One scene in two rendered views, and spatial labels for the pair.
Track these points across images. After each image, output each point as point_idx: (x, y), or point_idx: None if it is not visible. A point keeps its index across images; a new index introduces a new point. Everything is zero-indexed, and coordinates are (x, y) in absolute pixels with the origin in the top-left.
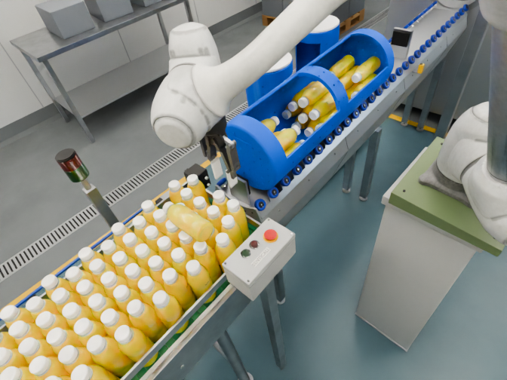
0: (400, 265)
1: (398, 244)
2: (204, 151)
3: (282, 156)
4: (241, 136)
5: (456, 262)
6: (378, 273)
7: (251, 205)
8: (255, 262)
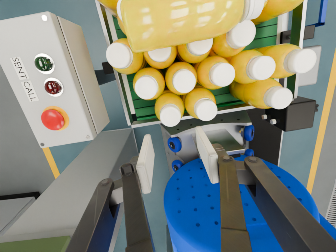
0: (87, 178)
1: (82, 194)
2: (258, 173)
3: (170, 233)
4: (253, 235)
5: (30, 211)
6: (109, 160)
7: (189, 136)
8: (19, 65)
